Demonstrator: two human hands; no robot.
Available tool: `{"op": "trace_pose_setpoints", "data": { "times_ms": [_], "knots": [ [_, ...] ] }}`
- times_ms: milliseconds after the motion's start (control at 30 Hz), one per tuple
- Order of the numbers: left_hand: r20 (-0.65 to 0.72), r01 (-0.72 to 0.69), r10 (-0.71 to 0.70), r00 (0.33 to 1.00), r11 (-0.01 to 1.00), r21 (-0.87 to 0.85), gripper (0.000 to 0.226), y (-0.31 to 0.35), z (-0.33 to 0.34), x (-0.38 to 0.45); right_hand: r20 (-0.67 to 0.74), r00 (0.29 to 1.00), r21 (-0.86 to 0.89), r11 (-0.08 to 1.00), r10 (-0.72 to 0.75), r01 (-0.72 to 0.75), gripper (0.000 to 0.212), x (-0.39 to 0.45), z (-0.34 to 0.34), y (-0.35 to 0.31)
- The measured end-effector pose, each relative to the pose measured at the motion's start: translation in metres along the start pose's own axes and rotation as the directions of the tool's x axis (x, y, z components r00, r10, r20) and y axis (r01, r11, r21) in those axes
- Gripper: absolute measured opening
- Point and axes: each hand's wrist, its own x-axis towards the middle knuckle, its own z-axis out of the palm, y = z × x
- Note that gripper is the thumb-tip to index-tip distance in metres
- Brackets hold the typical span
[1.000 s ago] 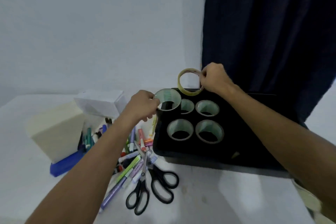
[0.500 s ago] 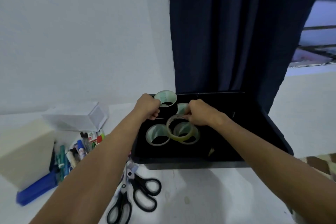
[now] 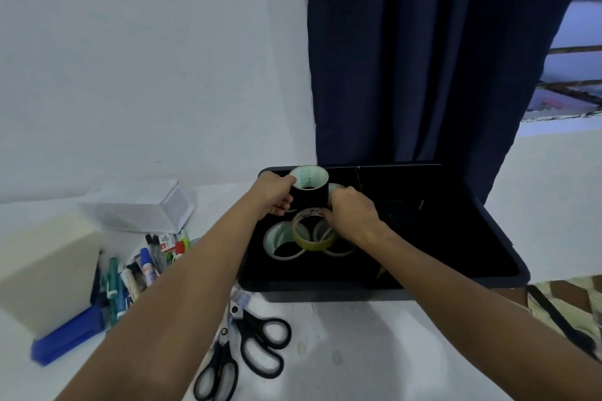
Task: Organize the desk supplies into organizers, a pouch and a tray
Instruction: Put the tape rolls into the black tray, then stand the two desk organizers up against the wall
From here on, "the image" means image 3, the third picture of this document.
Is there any person's right hand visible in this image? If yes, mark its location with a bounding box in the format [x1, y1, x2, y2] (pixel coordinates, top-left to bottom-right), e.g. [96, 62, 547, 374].
[321, 187, 388, 247]

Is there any person's left hand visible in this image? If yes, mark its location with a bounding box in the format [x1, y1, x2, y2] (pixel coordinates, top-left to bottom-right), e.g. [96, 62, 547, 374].
[245, 171, 296, 224]

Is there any yellow clear tape roll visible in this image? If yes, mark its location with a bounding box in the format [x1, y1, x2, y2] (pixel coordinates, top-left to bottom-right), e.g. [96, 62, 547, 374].
[291, 207, 337, 251]

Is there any black plastic tray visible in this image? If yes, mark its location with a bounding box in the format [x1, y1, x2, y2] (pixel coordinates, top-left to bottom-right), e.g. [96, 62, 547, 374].
[236, 162, 531, 303]

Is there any clear tiered organizer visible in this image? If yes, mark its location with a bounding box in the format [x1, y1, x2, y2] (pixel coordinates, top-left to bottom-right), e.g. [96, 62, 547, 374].
[77, 179, 196, 235]

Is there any pile of pens and markers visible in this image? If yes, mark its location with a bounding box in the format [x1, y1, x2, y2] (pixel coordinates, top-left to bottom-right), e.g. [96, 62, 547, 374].
[96, 229, 201, 329]

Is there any cream pen holder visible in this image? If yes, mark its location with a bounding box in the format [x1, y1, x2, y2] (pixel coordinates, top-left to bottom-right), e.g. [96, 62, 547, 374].
[0, 212, 102, 338]

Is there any blue mesh pencil pouch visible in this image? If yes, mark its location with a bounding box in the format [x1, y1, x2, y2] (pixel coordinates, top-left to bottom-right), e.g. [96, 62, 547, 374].
[30, 269, 108, 367]

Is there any person's right forearm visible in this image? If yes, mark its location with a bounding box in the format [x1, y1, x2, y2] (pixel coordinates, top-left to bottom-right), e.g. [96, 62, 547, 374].
[371, 224, 602, 401]

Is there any person's left forearm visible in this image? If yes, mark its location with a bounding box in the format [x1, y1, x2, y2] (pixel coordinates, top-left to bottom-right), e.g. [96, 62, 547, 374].
[54, 191, 264, 401]

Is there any dark blue curtain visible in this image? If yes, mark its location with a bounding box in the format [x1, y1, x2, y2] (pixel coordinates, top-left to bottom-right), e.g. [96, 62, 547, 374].
[303, 0, 593, 204]

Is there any patterned floor mat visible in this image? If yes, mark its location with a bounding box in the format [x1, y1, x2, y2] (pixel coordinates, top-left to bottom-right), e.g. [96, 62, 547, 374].
[526, 275, 602, 364]

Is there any window with metal grille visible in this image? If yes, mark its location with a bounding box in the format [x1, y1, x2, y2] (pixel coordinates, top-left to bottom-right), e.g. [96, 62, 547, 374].
[522, 0, 602, 123]

